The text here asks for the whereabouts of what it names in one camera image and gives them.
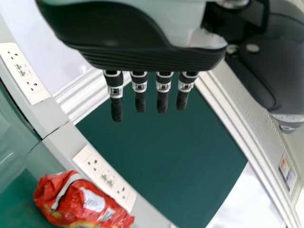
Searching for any red biscuit packet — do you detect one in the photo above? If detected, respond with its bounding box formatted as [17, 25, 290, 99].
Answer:
[33, 170, 135, 228]

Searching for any white ribbed frame rail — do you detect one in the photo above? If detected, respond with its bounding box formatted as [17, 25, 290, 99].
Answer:
[52, 68, 112, 125]

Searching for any label sticker with orange squares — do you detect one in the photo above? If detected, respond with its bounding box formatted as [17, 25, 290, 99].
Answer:
[278, 154, 298, 192]

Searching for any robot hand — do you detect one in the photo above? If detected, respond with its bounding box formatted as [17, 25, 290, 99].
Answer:
[35, 0, 304, 130]

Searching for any white socket strip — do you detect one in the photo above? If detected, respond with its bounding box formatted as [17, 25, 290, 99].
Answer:
[72, 144, 138, 208]
[0, 42, 52, 106]

